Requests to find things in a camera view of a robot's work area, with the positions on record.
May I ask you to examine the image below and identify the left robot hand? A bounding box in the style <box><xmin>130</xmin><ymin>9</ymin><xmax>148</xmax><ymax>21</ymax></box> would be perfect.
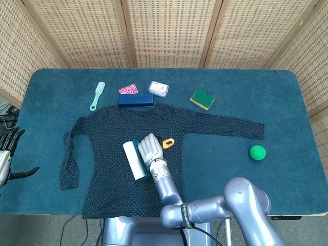
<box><xmin>0</xmin><ymin>127</ymin><xmax>40</xmax><ymax>187</ymax></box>

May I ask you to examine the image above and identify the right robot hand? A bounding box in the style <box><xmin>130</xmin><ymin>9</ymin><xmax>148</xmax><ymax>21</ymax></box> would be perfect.
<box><xmin>137</xmin><ymin>133</ymin><xmax>165</xmax><ymax>165</ymax></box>

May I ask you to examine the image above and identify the teal lint roller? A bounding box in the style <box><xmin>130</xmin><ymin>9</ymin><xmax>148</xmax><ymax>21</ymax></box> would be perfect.
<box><xmin>122</xmin><ymin>137</ymin><xmax>175</xmax><ymax>181</ymax></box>

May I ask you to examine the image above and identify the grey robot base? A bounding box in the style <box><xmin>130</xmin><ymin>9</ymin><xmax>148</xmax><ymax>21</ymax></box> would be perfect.
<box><xmin>101</xmin><ymin>215</ymin><xmax>213</xmax><ymax>246</ymax></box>

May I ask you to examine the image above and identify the dark blue dotted shirt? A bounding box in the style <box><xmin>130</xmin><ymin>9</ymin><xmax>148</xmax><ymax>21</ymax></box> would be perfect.
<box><xmin>59</xmin><ymin>102</ymin><xmax>265</xmax><ymax>220</ymax></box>

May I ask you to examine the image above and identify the dark blue rectangular box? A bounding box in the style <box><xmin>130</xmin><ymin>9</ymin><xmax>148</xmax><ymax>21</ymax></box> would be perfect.
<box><xmin>118</xmin><ymin>93</ymin><xmax>154</xmax><ymax>108</ymax></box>

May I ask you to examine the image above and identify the white small box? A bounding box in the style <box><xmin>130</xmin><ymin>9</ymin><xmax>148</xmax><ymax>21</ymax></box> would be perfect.
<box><xmin>148</xmin><ymin>80</ymin><xmax>170</xmax><ymax>98</ymax></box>

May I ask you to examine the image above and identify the pink patterned cloth pouch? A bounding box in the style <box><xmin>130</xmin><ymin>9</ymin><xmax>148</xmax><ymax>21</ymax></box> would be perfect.
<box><xmin>118</xmin><ymin>83</ymin><xmax>140</xmax><ymax>95</ymax></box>

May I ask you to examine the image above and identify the green and yellow sponge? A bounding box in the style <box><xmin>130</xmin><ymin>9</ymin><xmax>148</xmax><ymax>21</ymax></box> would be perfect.
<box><xmin>190</xmin><ymin>89</ymin><xmax>216</xmax><ymax>111</ymax></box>

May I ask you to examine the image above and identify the mint green brush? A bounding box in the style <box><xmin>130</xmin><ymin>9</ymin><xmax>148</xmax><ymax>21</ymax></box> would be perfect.
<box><xmin>89</xmin><ymin>81</ymin><xmax>106</xmax><ymax>111</ymax></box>

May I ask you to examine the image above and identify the teal table cloth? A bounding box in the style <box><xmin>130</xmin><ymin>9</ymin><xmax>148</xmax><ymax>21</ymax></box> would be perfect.
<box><xmin>0</xmin><ymin>68</ymin><xmax>323</xmax><ymax>216</ymax></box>

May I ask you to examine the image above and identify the green ball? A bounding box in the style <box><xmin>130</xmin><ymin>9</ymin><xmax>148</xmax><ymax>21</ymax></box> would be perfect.
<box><xmin>249</xmin><ymin>145</ymin><xmax>267</xmax><ymax>161</ymax></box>

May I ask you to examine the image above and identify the bamboo folding screen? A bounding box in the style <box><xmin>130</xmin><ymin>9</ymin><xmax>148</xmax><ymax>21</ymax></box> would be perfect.
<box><xmin>0</xmin><ymin>0</ymin><xmax>328</xmax><ymax>165</ymax></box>

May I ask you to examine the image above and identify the cables and equipment on floor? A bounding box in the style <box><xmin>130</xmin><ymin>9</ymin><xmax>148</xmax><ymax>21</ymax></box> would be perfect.
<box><xmin>0</xmin><ymin>101</ymin><xmax>21</xmax><ymax>136</ymax></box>

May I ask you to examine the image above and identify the black cable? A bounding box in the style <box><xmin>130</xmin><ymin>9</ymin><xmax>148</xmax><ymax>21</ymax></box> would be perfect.
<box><xmin>176</xmin><ymin>222</ymin><xmax>221</xmax><ymax>246</ymax></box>

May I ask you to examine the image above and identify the blue cable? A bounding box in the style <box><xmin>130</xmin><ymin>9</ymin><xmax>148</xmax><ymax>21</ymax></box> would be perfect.
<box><xmin>216</xmin><ymin>219</ymin><xmax>229</xmax><ymax>246</ymax></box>

